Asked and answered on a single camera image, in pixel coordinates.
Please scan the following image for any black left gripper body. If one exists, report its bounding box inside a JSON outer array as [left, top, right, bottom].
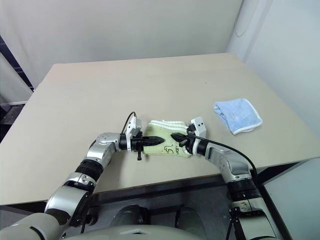
[[129, 132, 146, 162]]

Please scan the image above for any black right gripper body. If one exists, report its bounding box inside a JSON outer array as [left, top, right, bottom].
[[178, 133, 199, 154]]

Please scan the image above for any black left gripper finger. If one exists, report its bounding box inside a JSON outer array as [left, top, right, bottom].
[[143, 141, 165, 149], [143, 135, 166, 143]]

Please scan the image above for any green towel with white trim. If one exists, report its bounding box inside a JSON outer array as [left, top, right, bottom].
[[144, 119, 194, 159]]

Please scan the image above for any blue cloth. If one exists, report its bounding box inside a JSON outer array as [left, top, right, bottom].
[[212, 98, 263, 136]]

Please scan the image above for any dark rounded shape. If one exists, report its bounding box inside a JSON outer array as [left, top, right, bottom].
[[109, 204, 151, 230]]

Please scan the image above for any light grey robot torso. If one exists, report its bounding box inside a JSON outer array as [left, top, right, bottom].
[[0, 213, 227, 240]]

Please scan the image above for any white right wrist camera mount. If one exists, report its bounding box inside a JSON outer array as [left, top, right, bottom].
[[190, 116, 208, 140]]

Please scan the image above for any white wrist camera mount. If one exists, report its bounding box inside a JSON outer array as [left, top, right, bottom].
[[190, 116, 208, 140], [125, 116, 144, 153]]

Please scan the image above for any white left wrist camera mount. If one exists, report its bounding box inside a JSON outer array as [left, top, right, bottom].
[[125, 116, 144, 153]]

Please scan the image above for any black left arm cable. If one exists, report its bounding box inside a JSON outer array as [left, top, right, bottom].
[[120, 111, 138, 137]]

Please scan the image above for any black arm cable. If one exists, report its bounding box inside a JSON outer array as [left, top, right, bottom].
[[120, 111, 138, 137], [193, 134, 258, 187]]

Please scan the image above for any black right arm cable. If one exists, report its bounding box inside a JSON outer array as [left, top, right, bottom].
[[193, 134, 258, 187]]

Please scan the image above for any black table frame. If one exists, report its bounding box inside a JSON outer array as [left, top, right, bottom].
[[87, 161, 301, 208]]

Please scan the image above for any white wall cable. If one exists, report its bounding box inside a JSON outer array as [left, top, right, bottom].
[[234, 0, 259, 38]]

